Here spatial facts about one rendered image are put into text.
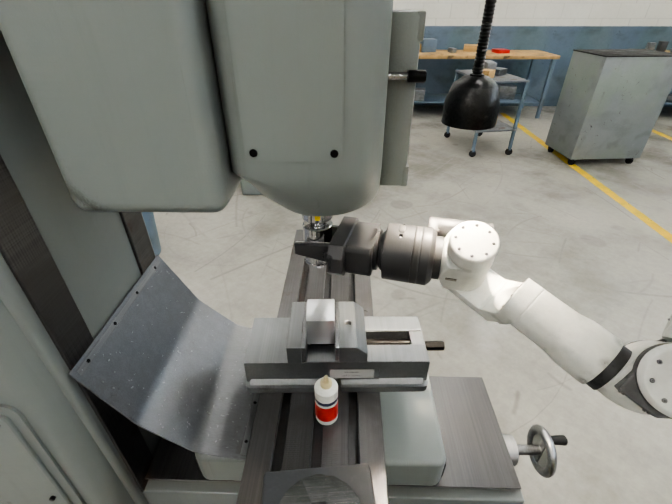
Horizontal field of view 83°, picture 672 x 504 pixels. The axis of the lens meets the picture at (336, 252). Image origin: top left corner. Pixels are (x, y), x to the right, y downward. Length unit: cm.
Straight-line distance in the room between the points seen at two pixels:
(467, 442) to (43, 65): 97
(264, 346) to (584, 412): 170
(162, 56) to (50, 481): 72
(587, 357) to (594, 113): 448
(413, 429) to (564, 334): 43
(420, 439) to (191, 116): 71
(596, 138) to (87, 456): 495
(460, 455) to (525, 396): 117
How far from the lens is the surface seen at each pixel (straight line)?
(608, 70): 488
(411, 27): 51
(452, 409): 103
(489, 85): 56
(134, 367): 79
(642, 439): 223
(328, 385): 66
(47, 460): 86
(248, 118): 45
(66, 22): 48
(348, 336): 72
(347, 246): 56
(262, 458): 72
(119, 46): 45
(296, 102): 43
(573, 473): 197
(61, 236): 69
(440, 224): 60
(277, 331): 79
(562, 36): 782
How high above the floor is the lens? 156
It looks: 34 degrees down
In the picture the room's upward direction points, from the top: straight up
